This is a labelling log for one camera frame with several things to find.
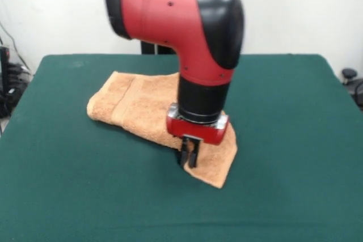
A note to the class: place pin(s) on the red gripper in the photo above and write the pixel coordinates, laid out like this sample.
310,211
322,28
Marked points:
198,131

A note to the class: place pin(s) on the orange terry towel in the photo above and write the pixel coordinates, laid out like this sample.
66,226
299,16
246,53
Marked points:
136,106

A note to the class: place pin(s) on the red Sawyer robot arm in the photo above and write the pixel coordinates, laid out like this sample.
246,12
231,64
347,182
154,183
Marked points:
175,18

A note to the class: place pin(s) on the dark green table cloth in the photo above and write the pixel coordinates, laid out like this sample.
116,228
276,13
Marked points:
85,196

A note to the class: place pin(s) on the black equipment pile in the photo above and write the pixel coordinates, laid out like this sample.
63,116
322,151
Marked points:
12,94

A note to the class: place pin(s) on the black upright device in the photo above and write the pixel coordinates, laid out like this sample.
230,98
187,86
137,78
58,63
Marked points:
5,66

